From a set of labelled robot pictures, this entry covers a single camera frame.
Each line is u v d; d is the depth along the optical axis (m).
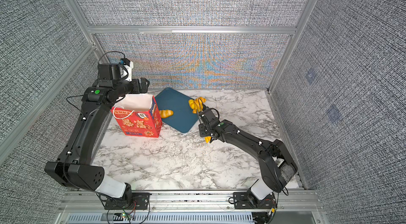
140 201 0.73
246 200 0.73
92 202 0.75
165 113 1.01
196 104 0.97
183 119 1.00
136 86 0.65
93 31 0.88
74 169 0.40
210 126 0.65
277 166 0.45
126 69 0.59
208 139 0.79
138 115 0.79
